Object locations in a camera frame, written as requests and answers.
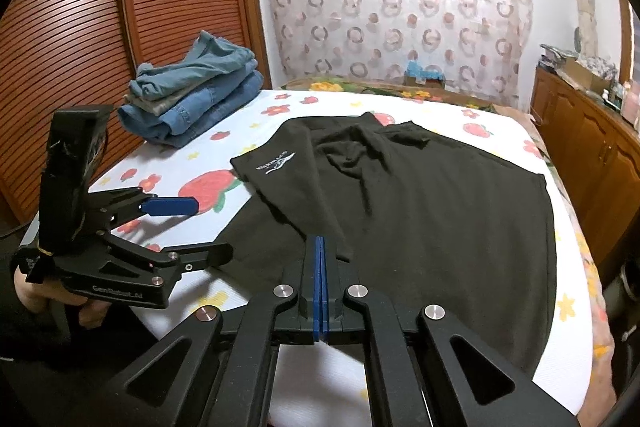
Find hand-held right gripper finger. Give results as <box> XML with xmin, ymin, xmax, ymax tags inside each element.
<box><xmin>320</xmin><ymin>236</ymin><xmax>582</xmax><ymax>427</ymax></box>
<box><xmin>82</xmin><ymin>234</ymin><xmax>321</xmax><ymax>427</ymax></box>

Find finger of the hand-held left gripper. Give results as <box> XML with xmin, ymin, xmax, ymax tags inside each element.
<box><xmin>102</xmin><ymin>242</ymin><xmax>235</xmax><ymax>278</ymax></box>
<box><xmin>87</xmin><ymin>188</ymin><xmax>199</xmax><ymax>228</ymax></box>

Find black pants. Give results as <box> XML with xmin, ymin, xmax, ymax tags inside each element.
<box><xmin>216</xmin><ymin>111</ymin><xmax>559</xmax><ymax>381</ymax></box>

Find person's left hand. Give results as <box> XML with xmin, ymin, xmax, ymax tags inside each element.
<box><xmin>14</xmin><ymin>267</ymin><xmax>109</xmax><ymax>329</ymax></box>

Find strawberry print bed sheet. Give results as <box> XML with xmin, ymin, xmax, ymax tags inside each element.
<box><xmin>20</xmin><ymin>88</ymin><xmax>609</xmax><ymax>427</ymax></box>

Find grey folded garment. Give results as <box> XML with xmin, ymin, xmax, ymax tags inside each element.
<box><xmin>125</xmin><ymin>93</ymin><xmax>173</xmax><ymax>116</ymax></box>

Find folded denim jeans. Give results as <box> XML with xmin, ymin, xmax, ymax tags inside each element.
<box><xmin>117</xmin><ymin>69</ymin><xmax>265</xmax><ymax>148</ymax></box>

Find wooden slatted wardrobe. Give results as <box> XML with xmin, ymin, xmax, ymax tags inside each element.
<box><xmin>0</xmin><ymin>0</ymin><xmax>274</xmax><ymax>228</ymax></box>

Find small cardboard box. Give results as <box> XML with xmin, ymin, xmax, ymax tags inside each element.
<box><xmin>404</xmin><ymin>61</ymin><xmax>446</xmax><ymax>89</ymax></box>

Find circle print sheer curtain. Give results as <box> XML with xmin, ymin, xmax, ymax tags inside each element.
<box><xmin>252</xmin><ymin>0</ymin><xmax>534</xmax><ymax>112</ymax></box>

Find dark object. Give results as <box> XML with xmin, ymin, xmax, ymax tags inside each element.
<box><xmin>602</xmin><ymin>261</ymin><xmax>640</xmax><ymax>410</ymax></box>

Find wooden cabinet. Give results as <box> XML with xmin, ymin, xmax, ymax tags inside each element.
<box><xmin>530</xmin><ymin>62</ymin><xmax>640</xmax><ymax>269</ymax></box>

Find cardboard box with patterned cloth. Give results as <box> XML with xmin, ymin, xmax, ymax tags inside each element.
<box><xmin>539</xmin><ymin>41</ymin><xmax>620</xmax><ymax>94</ymax></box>

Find pink container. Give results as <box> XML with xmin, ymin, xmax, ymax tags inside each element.
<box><xmin>622</xmin><ymin>81</ymin><xmax>640</xmax><ymax>120</ymax></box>

